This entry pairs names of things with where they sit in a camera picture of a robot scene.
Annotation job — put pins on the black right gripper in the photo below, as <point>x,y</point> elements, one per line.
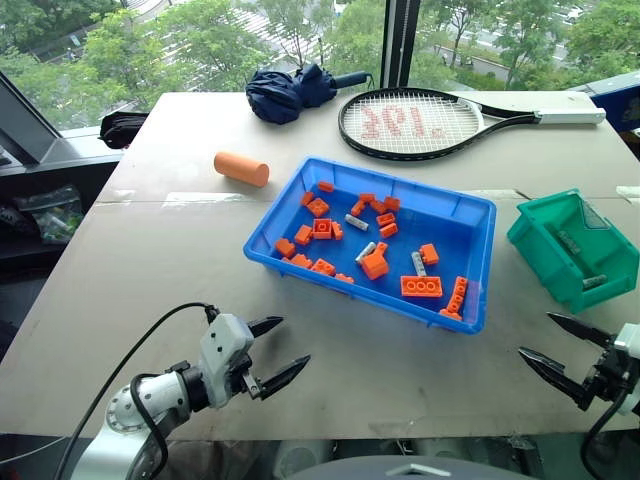
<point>612,377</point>

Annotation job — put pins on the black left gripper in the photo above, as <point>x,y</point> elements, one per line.
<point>246,377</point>

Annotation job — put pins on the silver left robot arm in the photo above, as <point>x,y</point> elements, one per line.
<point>160,395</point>

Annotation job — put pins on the green plastic bin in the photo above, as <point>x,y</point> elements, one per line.
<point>550,270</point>

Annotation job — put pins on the orange narrow studded toy brick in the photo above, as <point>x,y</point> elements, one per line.
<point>457,294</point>

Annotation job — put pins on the orange square building block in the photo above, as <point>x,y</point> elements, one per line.
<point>323,228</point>
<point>317,207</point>

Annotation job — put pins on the blue plastic tray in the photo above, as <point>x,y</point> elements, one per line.
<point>450,230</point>

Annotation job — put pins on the orange foam cylinder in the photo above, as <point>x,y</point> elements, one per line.
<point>240,168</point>

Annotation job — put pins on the black white tennis racket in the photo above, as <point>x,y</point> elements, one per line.
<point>565,116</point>

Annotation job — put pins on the navy folded umbrella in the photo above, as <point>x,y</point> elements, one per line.
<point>280,95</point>

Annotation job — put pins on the blue container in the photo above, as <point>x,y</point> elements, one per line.
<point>617,97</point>

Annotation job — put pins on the clear plastic bag with parts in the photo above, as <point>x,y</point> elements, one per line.
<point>52,215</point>

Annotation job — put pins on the black bag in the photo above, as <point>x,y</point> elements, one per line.
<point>122,130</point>

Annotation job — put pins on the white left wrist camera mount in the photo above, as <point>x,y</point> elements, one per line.
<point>225,340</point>

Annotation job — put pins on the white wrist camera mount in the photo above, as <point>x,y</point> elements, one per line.
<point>630,337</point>
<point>225,340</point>

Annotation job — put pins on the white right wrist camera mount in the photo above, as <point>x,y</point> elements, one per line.
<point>630,337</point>

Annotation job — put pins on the dark slanted frame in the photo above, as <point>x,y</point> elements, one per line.
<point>25,130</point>

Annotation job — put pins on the dark window frame post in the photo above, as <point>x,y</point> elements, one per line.
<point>400,40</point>

